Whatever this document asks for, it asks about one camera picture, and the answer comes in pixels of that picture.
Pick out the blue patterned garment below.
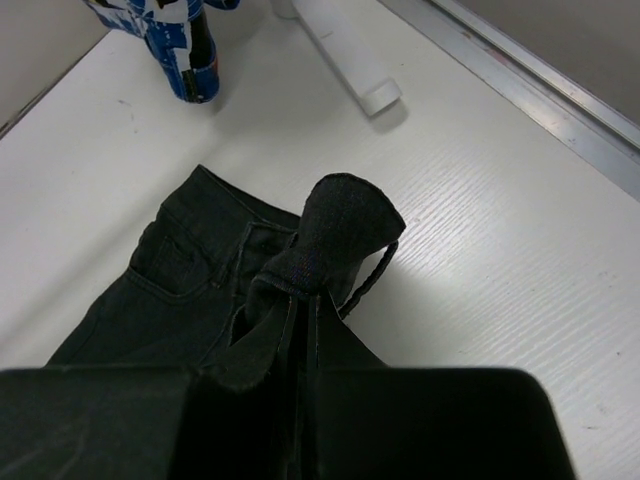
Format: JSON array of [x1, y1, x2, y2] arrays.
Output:
[[85, 0, 239, 104]]

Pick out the white clothes rack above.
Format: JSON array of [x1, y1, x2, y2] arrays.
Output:
[[271, 0, 402, 117]]

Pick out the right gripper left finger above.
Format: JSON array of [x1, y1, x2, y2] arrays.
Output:
[[0, 367, 301, 480]]

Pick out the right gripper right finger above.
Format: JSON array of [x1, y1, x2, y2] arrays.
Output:
[[307, 299, 579, 480]]

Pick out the black trousers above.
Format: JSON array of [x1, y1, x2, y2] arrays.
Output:
[[44, 164, 407, 480]]

